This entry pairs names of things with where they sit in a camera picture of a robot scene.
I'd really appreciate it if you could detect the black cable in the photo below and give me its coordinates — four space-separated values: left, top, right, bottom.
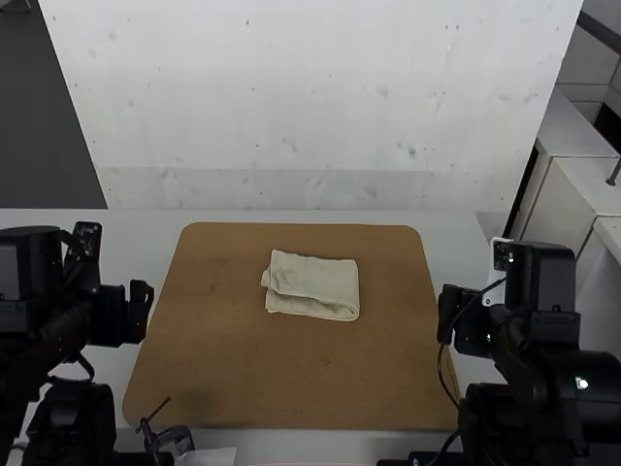
437 338 463 405

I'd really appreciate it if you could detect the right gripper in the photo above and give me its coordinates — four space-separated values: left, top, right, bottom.
437 284 507 359

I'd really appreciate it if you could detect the pale towel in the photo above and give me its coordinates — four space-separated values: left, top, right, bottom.
260 249 361 322

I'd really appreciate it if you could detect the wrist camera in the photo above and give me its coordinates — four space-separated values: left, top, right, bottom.
488 236 517 274
71 220 104 259

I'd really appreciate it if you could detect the white cabinet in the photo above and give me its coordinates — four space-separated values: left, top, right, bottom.
503 80 621 297

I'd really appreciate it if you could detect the black clamp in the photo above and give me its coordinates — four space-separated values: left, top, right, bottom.
136 396 196 466

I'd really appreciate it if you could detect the cork mat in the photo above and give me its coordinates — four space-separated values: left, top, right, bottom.
122 221 461 432

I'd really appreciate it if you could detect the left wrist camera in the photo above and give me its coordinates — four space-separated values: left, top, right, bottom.
71 220 104 259

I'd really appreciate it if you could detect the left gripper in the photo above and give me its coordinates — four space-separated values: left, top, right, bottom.
86 279 156 349

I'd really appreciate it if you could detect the white backdrop board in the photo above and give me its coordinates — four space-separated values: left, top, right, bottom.
36 0 586 212

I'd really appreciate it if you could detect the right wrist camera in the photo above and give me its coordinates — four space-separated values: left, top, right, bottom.
488 236 517 274

